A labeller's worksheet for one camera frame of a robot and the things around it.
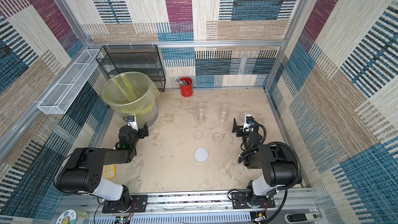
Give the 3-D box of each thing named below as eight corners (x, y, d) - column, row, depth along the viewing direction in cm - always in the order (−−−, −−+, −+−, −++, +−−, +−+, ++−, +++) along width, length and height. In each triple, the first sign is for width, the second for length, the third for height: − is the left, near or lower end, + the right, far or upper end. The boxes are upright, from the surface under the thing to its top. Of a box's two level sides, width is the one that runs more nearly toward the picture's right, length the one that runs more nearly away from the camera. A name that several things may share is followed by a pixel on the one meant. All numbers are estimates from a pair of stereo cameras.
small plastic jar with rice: (197, 121, 105) (197, 110, 96) (197, 113, 109) (197, 102, 100) (204, 121, 105) (205, 110, 96) (204, 113, 109) (204, 102, 100)
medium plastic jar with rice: (219, 122, 104) (220, 111, 95) (218, 114, 108) (220, 103, 99) (227, 122, 104) (230, 111, 95) (226, 114, 108) (229, 103, 99)
